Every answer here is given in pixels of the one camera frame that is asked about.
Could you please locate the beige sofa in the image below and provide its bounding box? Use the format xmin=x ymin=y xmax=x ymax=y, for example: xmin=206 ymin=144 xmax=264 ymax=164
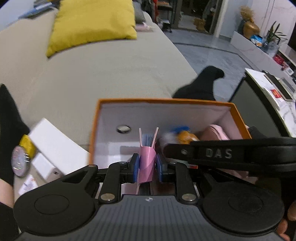
xmin=1 ymin=11 xmax=196 ymax=148

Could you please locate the large white box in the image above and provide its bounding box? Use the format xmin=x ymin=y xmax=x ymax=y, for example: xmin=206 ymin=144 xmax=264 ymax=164
xmin=29 ymin=118 xmax=89 ymax=175

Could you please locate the black sock left foot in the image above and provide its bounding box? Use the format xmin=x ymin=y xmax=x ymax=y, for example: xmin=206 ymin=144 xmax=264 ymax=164
xmin=0 ymin=84 xmax=30 ymax=186

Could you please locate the small white box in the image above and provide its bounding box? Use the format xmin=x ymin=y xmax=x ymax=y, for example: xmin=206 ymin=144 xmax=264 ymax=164
xmin=32 ymin=153 xmax=63 ymax=183

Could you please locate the white marble coffee table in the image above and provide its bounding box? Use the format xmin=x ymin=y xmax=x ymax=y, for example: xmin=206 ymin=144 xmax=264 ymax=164
xmin=229 ymin=68 xmax=295 ymax=138

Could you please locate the black sock right foot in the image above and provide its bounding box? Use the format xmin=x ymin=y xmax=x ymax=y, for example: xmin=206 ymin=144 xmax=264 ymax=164
xmin=172 ymin=66 xmax=225 ymax=101

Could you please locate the pink fabric pouch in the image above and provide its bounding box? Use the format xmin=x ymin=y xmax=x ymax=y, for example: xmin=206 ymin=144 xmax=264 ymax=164
xmin=199 ymin=125 xmax=230 ymax=141

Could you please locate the black trouser leg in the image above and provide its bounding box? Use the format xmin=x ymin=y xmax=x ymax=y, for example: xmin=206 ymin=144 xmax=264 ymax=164
xmin=0 ymin=203 xmax=19 ymax=240

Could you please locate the black sock foot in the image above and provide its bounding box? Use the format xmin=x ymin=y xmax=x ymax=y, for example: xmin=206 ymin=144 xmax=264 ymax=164
xmin=172 ymin=66 xmax=225 ymax=101
xmin=0 ymin=84 xmax=30 ymax=186

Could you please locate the golden vase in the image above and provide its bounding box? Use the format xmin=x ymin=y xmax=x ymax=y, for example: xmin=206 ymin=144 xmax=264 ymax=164
xmin=243 ymin=20 xmax=260 ymax=39

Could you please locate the green potted plant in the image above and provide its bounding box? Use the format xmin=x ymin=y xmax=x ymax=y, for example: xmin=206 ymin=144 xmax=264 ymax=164
xmin=261 ymin=21 xmax=287 ymax=58

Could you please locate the yellow cushion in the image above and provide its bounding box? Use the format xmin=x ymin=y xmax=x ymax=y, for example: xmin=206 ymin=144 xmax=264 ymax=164
xmin=46 ymin=1 xmax=137 ymax=58

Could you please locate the person right hand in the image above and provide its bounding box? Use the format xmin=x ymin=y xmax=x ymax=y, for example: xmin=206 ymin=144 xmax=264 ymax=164
xmin=276 ymin=201 xmax=296 ymax=241

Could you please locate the orange cardboard box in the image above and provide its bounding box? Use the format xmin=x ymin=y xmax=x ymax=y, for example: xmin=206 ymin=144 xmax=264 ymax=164
xmin=89 ymin=98 xmax=251 ymax=168

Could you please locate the pink leather card wallet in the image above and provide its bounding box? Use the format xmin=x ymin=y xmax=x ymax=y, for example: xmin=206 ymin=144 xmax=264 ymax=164
xmin=137 ymin=127 xmax=159 ymax=195

